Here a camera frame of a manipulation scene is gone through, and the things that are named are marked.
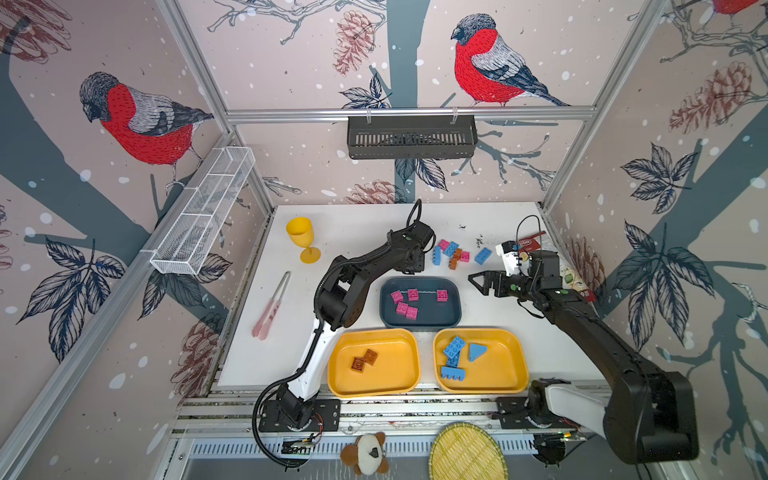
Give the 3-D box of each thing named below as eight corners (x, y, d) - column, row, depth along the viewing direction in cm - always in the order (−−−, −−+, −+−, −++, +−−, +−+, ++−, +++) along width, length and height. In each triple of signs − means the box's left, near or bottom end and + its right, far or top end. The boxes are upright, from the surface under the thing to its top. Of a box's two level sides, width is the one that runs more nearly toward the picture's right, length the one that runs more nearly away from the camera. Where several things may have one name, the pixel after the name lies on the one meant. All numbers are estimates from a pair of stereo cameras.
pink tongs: (254, 338, 89) (249, 334, 86) (282, 276, 103) (279, 271, 101) (265, 340, 88) (261, 336, 86) (291, 277, 103) (289, 272, 100)
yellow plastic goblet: (295, 263, 106) (283, 236, 94) (300, 245, 112) (289, 217, 100) (318, 263, 106) (309, 236, 94) (322, 245, 112) (313, 217, 100)
